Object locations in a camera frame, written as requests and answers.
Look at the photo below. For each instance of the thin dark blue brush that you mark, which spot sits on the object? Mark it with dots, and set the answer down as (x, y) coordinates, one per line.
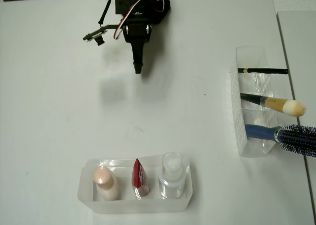
(266, 71)

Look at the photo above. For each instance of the makeup brush with tan bristles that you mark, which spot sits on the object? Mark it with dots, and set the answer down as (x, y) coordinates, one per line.
(291, 108)

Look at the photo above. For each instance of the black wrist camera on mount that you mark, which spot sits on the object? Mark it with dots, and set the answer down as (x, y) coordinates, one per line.
(98, 37)

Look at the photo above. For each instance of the blue round hairbrush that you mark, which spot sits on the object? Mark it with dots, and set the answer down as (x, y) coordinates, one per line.
(261, 133)

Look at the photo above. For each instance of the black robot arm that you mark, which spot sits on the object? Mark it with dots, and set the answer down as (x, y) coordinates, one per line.
(145, 5)

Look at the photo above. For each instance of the pink cosmetic bottle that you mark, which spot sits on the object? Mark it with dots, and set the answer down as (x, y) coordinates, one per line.
(102, 179)

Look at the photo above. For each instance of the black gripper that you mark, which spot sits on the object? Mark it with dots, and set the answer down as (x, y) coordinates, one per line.
(137, 37)

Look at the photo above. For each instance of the translucent white plastic bin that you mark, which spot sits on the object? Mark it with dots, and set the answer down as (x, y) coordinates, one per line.
(135, 206)

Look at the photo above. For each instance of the red hand cream tube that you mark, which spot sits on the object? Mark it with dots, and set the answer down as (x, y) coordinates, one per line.
(139, 176)

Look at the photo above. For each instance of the clear acrylic organizer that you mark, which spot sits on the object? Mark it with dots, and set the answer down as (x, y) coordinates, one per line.
(238, 126)

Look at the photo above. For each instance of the clear spray bottle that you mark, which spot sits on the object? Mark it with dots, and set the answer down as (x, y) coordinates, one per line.
(172, 170)

